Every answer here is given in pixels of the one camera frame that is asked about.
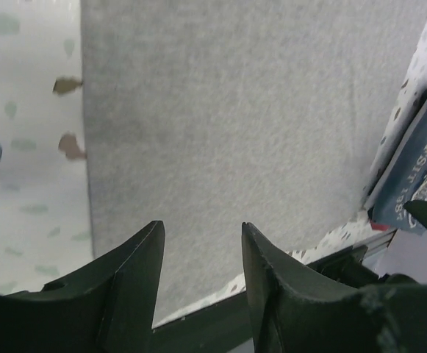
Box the grey tank top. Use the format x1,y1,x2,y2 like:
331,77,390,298
82,1,427,322

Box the folded red tank top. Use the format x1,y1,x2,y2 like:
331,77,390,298
370,221,391,232

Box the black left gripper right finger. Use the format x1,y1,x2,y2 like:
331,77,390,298
242,223,427,352

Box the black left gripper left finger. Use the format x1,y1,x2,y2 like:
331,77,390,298
0,221,165,352

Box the folded blue printed tank top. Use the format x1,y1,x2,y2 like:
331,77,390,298
368,96,427,235

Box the aluminium rail frame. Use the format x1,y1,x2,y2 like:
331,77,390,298
354,229,396,258

